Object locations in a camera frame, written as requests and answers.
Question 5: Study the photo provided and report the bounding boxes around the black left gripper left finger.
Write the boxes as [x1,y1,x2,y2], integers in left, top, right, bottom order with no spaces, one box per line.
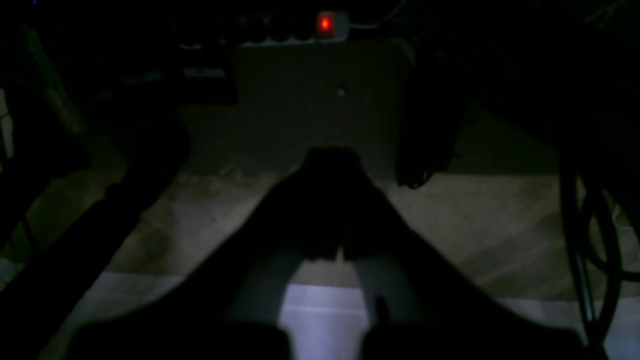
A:
[70,147,346,360]

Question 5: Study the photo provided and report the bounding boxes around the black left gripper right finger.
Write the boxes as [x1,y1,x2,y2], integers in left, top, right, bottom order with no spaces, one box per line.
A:
[343,151,606,360]

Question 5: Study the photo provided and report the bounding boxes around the white power strip red switch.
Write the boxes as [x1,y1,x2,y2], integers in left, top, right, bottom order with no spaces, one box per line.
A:
[170,10,351,50]

